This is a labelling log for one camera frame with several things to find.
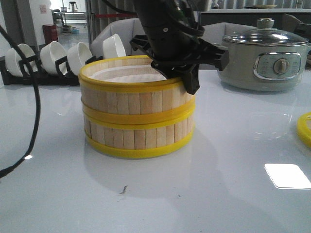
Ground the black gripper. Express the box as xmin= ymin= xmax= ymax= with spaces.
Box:
xmin=130 ymin=35 xmax=229 ymax=95

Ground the bamboo steamer tray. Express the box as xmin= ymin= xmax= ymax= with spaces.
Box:
xmin=78 ymin=55 xmax=196 ymax=126
xmin=84 ymin=111 xmax=194 ymax=159

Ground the yellow bamboo steamer lid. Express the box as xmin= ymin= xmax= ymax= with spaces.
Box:
xmin=296 ymin=112 xmax=311 ymax=148

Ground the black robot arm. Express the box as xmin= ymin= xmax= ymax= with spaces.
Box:
xmin=130 ymin=0 xmax=229 ymax=95

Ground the right grey chair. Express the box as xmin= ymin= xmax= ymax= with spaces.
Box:
xmin=202 ymin=22 xmax=255 ymax=75

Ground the grey chair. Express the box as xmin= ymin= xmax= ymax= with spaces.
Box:
xmin=202 ymin=22 xmax=255 ymax=75
xmin=89 ymin=17 xmax=151 ymax=59

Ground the grey electric cooking pot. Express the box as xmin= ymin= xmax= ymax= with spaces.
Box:
xmin=218 ymin=18 xmax=311 ymax=91

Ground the dark grey counter cabinet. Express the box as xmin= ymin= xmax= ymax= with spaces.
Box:
xmin=201 ymin=8 xmax=311 ymax=28

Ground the left grey chair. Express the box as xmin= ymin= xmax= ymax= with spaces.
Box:
xmin=89 ymin=17 xmax=151 ymax=59

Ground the white bowl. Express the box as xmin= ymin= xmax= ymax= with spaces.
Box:
xmin=102 ymin=34 xmax=126 ymax=59
xmin=5 ymin=44 xmax=35 ymax=77
xmin=67 ymin=42 xmax=93 ymax=76
xmin=40 ymin=41 xmax=67 ymax=75

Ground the red barrier belt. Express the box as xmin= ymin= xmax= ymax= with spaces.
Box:
xmin=94 ymin=13 xmax=137 ymax=18

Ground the black dish rack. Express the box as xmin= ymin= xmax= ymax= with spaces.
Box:
xmin=0 ymin=50 xmax=104 ymax=86

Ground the red trash bin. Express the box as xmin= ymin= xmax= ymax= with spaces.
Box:
xmin=42 ymin=24 xmax=58 ymax=45

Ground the black cable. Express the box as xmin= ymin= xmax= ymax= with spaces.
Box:
xmin=0 ymin=24 xmax=41 ymax=179

